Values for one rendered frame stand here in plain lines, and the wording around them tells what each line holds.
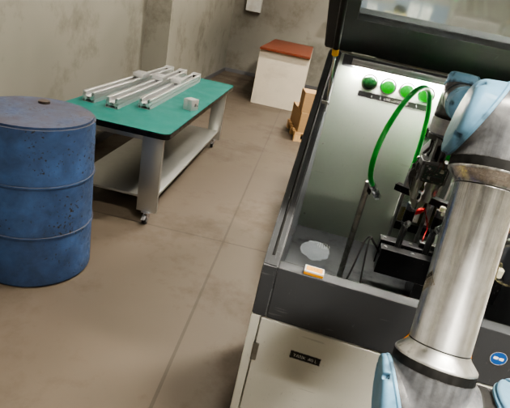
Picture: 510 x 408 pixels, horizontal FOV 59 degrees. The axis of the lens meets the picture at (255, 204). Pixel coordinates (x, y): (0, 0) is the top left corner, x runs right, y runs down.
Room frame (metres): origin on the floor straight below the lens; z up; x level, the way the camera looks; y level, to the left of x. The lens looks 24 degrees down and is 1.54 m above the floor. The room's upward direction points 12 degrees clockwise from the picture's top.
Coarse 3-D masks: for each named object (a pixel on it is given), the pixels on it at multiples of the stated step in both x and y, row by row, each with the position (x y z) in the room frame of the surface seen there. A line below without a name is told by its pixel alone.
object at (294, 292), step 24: (288, 264) 1.02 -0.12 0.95; (288, 288) 0.99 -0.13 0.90; (312, 288) 0.98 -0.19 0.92; (336, 288) 0.97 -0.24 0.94; (360, 288) 0.97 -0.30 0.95; (288, 312) 0.98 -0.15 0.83; (312, 312) 0.97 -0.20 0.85; (336, 312) 0.97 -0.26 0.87; (360, 312) 0.96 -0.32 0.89; (384, 312) 0.95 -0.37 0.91; (408, 312) 0.94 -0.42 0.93; (336, 336) 0.96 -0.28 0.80; (360, 336) 0.95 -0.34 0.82; (384, 336) 0.95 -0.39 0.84; (480, 336) 0.92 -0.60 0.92; (504, 336) 0.91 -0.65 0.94; (480, 360) 0.91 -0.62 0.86
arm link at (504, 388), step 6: (498, 384) 0.50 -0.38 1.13; (504, 384) 0.50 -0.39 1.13; (480, 390) 0.50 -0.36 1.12; (486, 390) 0.50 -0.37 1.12; (492, 390) 0.50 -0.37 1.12; (498, 390) 0.49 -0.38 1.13; (504, 390) 0.49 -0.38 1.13; (486, 396) 0.49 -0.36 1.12; (492, 396) 0.49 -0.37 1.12; (498, 396) 0.48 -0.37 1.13; (504, 396) 0.48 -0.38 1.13; (486, 402) 0.48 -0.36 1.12; (492, 402) 0.48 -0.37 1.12; (498, 402) 0.47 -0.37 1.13; (504, 402) 0.47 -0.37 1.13
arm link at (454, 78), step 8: (456, 72) 1.14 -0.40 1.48; (448, 80) 1.14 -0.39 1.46; (456, 80) 1.12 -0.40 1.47; (464, 80) 1.11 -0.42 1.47; (472, 80) 1.11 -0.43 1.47; (448, 88) 1.18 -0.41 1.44; (440, 96) 1.15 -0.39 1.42; (440, 104) 1.14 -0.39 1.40; (440, 112) 1.13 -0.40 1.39; (448, 120) 1.11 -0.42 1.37
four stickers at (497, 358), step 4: (408, 328) 0.94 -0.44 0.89; (408, 332) 0.94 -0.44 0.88; (404, 336) 0.94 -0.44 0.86; (476, 348) 0.91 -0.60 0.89; (476, 352) 0.91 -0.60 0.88; (492, 352) 0.91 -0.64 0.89; (496, 352) 0.91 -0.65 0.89; (500, 352) 0.91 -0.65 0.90; (472, 356) 0.91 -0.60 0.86; (492, 356) 0.91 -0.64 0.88; (496, 356) 0.91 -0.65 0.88; (500, 356) 0.91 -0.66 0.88; (504, 356) 0.90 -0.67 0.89; (508, 356) 0.90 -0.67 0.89; (488, 360) 0.91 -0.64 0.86; (492, 360) 0.91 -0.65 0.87; (496, 360) 0.91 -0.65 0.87; (500, 360) 0.91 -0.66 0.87; (504, 360) 0.90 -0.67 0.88; (496, 364) 0.91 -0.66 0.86; (500, 364) 0.90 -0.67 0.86; (504, 364) 0.90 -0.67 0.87
